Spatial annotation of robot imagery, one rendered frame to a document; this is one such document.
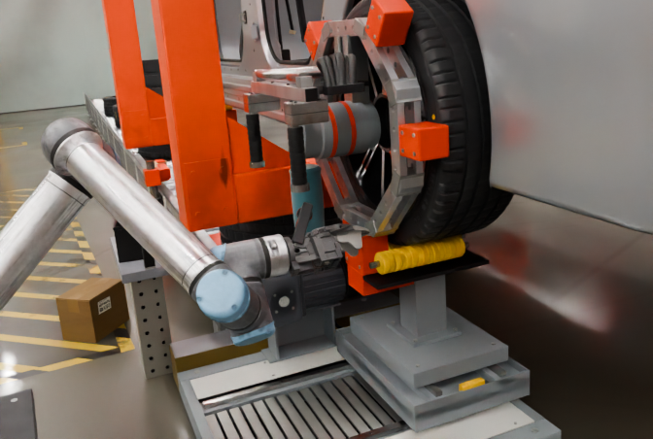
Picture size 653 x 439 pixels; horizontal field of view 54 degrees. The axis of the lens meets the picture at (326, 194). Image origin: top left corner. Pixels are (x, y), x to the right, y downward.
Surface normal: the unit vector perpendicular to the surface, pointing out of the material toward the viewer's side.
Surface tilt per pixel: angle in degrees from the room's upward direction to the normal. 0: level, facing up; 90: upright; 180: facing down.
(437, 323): 90
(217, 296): 56
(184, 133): 90
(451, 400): 90
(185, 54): 90
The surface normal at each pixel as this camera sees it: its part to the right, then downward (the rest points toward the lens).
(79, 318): -0.32, 0.25
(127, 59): 0.38, 0.20
